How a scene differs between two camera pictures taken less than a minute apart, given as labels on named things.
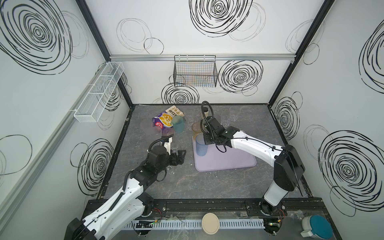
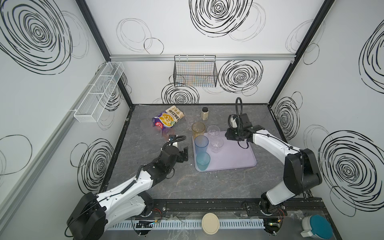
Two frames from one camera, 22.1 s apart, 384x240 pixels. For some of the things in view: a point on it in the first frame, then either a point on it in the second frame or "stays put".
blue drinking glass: (201, 148) stays put
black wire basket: (195, 71) stays put
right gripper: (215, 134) to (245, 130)
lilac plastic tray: (232, 157) stays put
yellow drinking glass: (196, 128) stays put
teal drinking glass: (178, 123) to (203, 160)
